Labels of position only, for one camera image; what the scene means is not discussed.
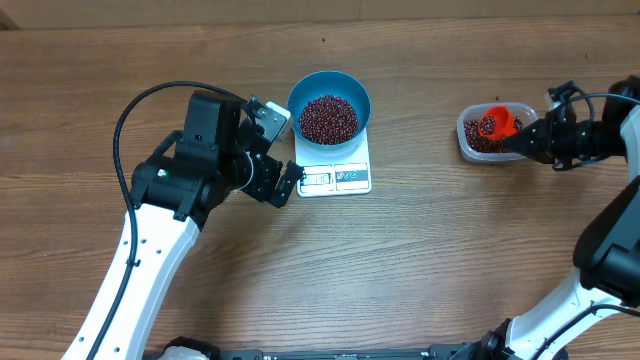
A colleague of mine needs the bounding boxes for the white digital kitchen scale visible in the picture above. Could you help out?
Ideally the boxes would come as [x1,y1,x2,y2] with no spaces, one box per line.
[295,130,373,198]

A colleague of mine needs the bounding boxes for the red measuring scoop blue handle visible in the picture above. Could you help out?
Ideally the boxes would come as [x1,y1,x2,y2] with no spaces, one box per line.
[478,106,518,141]

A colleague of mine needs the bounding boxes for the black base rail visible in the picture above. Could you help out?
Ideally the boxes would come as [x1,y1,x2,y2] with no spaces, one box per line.
[144,329,569,360]

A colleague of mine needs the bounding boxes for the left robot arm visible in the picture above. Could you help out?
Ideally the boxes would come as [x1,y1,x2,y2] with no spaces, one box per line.
[64,90,303,359]

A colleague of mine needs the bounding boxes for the clear plastic food container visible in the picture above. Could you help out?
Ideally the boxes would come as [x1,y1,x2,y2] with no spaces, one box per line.
[456,102,538,163]

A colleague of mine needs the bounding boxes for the red beans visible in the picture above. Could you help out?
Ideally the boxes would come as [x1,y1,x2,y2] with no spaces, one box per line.
[464,115,508,153]

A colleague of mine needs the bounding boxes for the blue metal bowl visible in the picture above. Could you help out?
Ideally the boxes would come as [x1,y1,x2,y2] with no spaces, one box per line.
[287,70,372,151]

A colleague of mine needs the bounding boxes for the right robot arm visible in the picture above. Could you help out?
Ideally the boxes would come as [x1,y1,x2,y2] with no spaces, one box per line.
[429,75,639,359]

